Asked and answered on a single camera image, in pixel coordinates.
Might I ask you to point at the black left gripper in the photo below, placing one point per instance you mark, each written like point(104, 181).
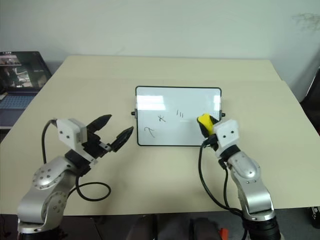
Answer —
point(96, 147)

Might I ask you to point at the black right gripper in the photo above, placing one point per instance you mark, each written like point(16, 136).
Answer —
point(210, 141)

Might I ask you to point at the yellow whiteboard eraser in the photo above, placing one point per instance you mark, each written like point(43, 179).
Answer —
point(206, 121)

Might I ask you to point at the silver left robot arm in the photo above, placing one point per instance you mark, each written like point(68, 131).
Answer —
point(47, 180)

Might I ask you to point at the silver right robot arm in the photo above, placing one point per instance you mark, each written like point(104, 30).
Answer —
point(252, 185)

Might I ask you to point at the small black-framed whiteboard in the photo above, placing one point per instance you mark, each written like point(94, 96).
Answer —
point(175, 130)

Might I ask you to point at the open laptop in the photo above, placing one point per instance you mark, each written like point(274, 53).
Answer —
point(20, 72)

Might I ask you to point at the small red object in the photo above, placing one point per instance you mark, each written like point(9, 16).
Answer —
point(224, 234)

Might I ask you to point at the black object with white print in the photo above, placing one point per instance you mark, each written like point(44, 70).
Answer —
point(315, 217)

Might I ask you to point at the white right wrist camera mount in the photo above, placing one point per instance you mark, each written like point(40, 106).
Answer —
point(226, 136)

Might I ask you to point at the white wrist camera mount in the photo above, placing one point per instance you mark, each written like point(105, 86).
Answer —
point(226, 136)
point(67, 131)

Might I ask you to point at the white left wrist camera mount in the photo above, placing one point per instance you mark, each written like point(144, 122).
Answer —
point(67, 131)

